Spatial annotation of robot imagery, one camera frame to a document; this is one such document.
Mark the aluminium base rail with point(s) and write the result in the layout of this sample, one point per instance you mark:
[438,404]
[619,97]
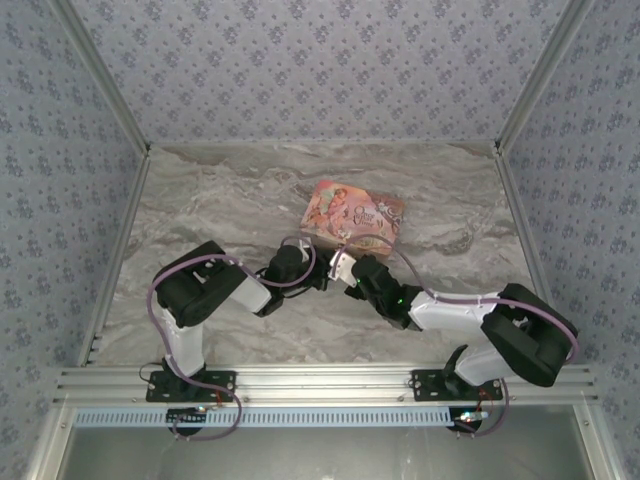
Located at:
[320,382]

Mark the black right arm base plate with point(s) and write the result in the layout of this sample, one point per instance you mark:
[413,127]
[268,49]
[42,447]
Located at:
[425,392]

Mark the grey sheet metal panel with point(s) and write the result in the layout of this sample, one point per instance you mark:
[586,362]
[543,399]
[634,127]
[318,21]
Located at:
[320,455]

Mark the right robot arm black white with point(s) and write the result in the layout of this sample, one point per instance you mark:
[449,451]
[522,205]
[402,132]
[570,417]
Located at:
[530,335]

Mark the small circuit board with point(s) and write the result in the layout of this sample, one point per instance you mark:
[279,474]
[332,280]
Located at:
[195,410]
[472,415]

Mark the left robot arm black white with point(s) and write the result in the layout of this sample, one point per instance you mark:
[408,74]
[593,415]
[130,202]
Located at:
[190,295]

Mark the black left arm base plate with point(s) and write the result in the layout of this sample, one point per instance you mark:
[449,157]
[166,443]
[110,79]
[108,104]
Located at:
[217,395]

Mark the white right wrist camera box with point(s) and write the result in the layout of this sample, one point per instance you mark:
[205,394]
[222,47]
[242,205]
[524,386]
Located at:
[342,265]

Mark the pink decorated wooden box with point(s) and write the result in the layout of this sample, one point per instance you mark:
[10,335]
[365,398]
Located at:
[350,215]

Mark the aluminium frame post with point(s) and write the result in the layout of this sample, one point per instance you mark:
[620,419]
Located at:
[537,75]
[106,75]

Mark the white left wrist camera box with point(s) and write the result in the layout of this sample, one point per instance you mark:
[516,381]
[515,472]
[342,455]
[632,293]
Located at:
[301,250]

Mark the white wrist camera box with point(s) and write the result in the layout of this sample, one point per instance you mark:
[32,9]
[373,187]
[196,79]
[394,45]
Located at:
[301,250]
[342,265]

